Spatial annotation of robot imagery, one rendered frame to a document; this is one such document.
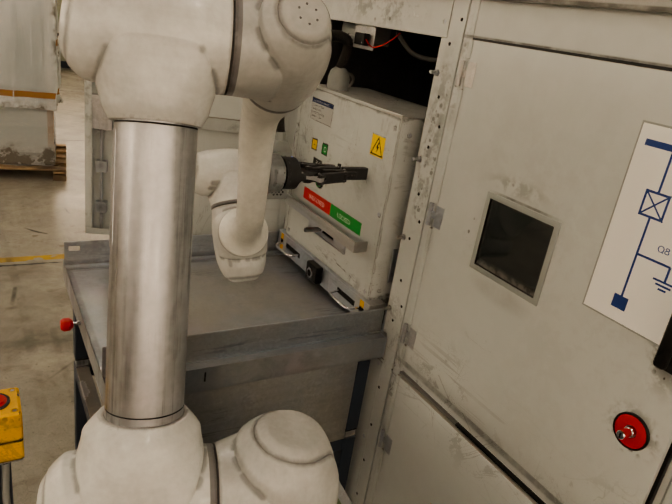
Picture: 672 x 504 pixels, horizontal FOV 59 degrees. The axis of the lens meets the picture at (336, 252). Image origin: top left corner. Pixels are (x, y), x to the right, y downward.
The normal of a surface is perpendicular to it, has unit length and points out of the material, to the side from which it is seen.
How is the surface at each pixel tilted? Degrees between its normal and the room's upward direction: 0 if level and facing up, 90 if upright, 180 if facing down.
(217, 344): 90
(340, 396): 90
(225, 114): 90
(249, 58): 101
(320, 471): 66
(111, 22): 81
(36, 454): 0
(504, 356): 90
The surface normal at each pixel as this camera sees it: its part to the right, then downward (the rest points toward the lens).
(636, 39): -0.86, 0.07
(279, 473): 0.07, -0.18
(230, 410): 0.49, 0.39
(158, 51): 0.24, 0.22
